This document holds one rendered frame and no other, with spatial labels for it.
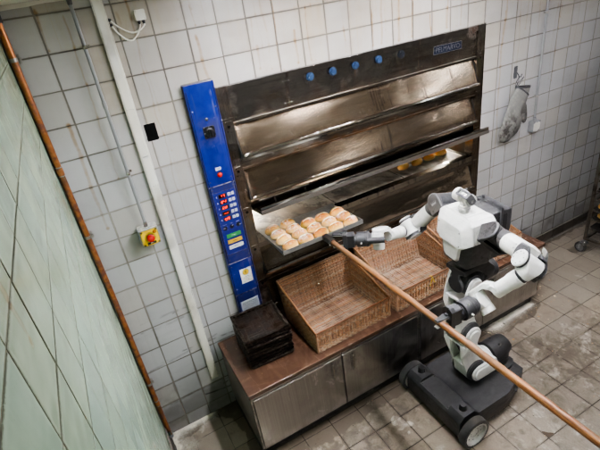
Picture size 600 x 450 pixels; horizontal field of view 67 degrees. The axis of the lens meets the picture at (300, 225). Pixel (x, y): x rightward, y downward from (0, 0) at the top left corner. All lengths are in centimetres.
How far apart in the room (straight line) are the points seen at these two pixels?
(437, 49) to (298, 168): 121
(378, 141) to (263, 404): 176
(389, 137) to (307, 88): 71
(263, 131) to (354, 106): 62
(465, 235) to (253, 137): 124
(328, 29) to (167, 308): 183
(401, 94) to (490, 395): 195
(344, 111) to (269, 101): 50
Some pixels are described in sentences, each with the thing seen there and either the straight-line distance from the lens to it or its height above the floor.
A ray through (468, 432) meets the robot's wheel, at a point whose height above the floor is 17.
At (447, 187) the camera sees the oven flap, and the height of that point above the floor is 100.
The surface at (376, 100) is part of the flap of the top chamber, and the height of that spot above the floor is 180.
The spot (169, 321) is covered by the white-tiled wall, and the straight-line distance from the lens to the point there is 287.
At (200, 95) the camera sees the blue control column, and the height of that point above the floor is 209.
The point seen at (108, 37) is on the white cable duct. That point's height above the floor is 242.
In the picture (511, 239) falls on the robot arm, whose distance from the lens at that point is 217.
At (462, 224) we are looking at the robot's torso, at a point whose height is 138.
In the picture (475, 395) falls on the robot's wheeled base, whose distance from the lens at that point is 315.
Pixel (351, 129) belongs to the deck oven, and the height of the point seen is 167.
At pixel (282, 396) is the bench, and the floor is 45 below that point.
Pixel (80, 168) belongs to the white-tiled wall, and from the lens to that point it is 241.
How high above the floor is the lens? 255
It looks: 29 degrees down
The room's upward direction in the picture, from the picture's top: 9 degrees counter-clockwise
